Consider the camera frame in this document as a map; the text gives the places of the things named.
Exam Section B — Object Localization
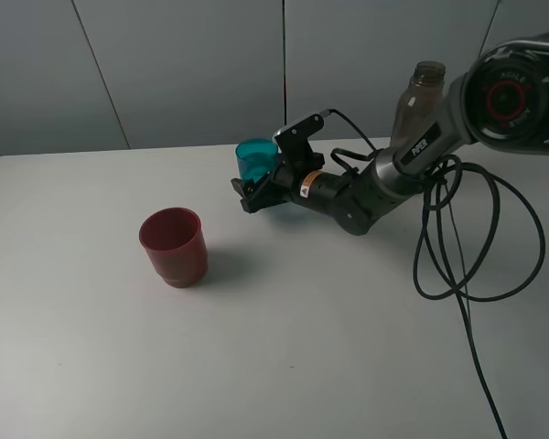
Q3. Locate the red plastic cup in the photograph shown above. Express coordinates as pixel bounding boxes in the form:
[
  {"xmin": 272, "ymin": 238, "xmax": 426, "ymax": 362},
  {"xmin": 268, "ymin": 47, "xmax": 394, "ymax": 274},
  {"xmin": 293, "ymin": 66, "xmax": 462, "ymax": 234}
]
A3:
[{"xmin": 138, "ymin": 208, "xmax": 208, "ymax": 288}]

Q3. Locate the teal transparent plastic cup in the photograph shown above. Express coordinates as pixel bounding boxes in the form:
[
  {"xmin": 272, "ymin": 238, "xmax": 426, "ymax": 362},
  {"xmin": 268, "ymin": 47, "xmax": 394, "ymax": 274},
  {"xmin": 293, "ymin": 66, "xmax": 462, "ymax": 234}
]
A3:
[{"xmin": 235, "ymin": 138, "xmax": 278, "ymax": 181}]

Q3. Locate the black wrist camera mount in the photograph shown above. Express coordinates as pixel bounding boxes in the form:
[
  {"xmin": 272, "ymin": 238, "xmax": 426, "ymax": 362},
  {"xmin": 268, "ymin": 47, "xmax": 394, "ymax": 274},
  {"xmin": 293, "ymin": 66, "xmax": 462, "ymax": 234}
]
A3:
[{"xmin": 273, "ymin": 112, "xmax": 325, "ymax": 175}]

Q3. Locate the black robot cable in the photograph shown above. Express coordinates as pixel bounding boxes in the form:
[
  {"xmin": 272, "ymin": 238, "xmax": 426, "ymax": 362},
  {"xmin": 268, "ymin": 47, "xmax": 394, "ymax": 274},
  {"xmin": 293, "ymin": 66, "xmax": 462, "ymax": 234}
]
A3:
[{"xmin": 322, "ymin": 108, "xmax": 546, "ymax": 439}]

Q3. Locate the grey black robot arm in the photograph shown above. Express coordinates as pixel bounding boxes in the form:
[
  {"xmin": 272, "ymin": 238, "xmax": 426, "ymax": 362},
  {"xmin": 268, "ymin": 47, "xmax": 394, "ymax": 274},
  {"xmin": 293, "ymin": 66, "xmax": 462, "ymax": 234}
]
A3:
[{"xmin": 231, "ymin": 32, "xmax": 549, "ymax": 236}]

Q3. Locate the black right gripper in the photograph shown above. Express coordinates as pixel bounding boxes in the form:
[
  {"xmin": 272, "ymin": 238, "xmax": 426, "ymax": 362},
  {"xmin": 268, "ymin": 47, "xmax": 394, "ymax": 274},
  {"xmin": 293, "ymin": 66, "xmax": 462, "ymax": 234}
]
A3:
[{"xmin": 231, "ymin": 166, "xmax": 355, "ymax": 235}]

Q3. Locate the smoky transparent water bottle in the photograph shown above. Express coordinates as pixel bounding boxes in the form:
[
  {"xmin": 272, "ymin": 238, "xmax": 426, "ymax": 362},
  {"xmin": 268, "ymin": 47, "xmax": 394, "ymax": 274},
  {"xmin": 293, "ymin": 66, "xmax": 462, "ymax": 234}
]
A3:
[{"xmin": 389, "ymin": 60, "xmax": 447, "ymax": 147}]

